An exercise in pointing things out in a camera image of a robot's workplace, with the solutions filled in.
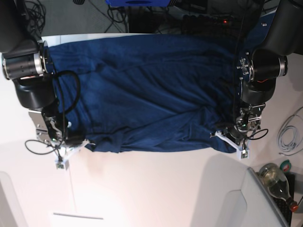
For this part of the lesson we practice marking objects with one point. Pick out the dark blue t-shirt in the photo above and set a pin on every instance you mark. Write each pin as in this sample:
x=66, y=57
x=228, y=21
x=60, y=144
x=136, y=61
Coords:
x=158, y=93

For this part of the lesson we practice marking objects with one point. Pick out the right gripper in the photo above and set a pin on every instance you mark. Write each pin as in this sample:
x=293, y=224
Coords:
x=74, y=140

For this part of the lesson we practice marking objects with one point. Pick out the blue box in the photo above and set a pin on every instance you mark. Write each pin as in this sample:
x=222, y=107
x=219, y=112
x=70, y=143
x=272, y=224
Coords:
x=137, y=3

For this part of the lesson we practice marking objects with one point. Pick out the clear plastic bottle red cap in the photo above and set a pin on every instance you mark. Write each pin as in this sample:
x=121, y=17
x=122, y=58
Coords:
x=276, y=182

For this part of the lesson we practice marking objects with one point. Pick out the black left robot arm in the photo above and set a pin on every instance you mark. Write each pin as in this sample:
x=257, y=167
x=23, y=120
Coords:
x=261, y=68

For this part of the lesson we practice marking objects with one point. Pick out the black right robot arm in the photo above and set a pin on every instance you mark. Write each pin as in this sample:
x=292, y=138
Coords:
x=26, y=61

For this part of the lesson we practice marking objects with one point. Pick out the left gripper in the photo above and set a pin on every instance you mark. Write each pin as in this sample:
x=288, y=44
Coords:
x=236, y=135

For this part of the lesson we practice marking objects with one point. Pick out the green tape roll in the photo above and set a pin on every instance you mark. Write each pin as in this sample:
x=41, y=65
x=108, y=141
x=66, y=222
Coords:
x=286, y=166

